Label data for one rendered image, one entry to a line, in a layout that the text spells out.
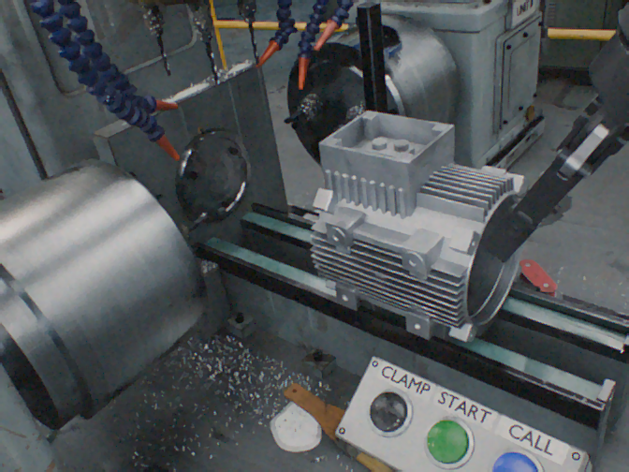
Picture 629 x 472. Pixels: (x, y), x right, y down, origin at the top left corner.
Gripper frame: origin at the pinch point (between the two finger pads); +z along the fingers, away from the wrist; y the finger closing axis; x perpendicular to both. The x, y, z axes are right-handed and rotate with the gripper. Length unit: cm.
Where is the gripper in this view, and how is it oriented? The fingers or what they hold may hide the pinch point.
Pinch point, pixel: (513, 228)
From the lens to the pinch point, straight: 59.5
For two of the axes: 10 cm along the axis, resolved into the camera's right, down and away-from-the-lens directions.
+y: -6.1, 5.1, -6.1
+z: -2.8, 5.8, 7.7
